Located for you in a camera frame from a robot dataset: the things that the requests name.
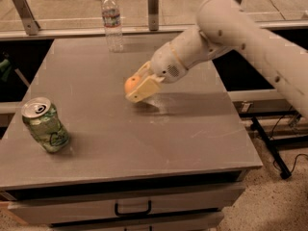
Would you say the orange fruit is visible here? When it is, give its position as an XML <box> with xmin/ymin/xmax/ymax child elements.
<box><xmin>124</xmin><ymin>75</ymin><xmax>141</xmax><ymax>93</ymax></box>

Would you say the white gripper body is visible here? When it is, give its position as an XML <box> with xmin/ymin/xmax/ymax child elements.
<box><xmin>150</xmin><ymin>26</ymin><xmax>230</xmax><ymax>84</ymax></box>

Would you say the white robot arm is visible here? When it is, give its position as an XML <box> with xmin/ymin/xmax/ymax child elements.
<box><xmin>124</xmin><ymin>0</ymin><xmax>308</xmax><ymax>117</ymax></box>

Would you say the crushed green soda can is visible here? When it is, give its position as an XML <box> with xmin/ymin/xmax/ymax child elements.
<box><xmin>21</xmin><ymin>97</ymin><xmax>69</xmax><ymax>153</ymax></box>

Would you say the clear plastic water bottle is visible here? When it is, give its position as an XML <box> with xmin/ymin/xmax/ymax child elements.
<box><xmin>101</xmin><ymin>0</ymin><xmax>124</xmax><ymax>52</ymax></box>

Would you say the black metal stand leg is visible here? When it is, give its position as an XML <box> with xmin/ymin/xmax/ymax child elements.
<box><xmin>250</xmin><ymin>116</ymin><xmax>292</xmax><ymax>180</ymax></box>

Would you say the grey lower drawer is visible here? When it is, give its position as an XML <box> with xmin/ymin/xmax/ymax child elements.
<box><xmin>50</xmin><ymin>212</ymin><xmax>223</xmax><ymax>231</ymax></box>

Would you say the green object at left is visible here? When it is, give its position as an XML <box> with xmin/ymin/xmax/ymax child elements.
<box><xmin>0</xmin><ymin>60</ymin><xmax>12</xmax><ymax>82</ymax></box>

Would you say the grey drawer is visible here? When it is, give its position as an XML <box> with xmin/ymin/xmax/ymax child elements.
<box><xmin>50</xmin><ymin>212</ymin><xmax>223</xmax><ymax>231</ymax></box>
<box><xmin>9</xmin><ymin>182</ymin><xmax>244</xmax><ymax>224</ymax></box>

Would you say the metal railing bar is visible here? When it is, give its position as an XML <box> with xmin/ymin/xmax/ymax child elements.
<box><xmin>0</xmin><ymin>19</ymin><xmax>308</xmax><ymax>41</ymax></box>

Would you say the grey upper drawer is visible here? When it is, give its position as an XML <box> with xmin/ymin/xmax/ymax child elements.
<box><xmin>9</xmin><ymin>182</ymin><xmax>244</xmax><ymax>224</ymax></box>

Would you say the black drawer handle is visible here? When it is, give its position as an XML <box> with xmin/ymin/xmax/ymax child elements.
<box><xmin>114</xmin><ymin>200</ymin><xmax>152</xmax><ymax>217</ymax></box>

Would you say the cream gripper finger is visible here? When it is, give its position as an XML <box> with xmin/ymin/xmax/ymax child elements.
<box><xmin>125</xmin><ymin>75</ymin><xmax>165</xmax><ymax>103</ymax></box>
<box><xmin>134</xmin><ymin>62</ymin><xmax>153</xmax><ymax>78</ymax></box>

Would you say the left metal railing bracket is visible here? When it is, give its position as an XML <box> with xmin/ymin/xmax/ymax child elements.
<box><xmin>13</xmin><ymin>0</ymin><xmax>40</xmax><ymax>36</ymax></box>

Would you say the middle metal railing bracket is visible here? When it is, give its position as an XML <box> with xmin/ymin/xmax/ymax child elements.
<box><xmin>147</xmin><ymin>0</ymin><xmax>159</xmax><ymax>31</ymax></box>

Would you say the black floor cable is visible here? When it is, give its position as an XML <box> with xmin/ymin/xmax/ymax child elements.
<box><xmin>272</xmin><ymin>153</ymin><xmax>308</xmax><ymax>175</ymax></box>

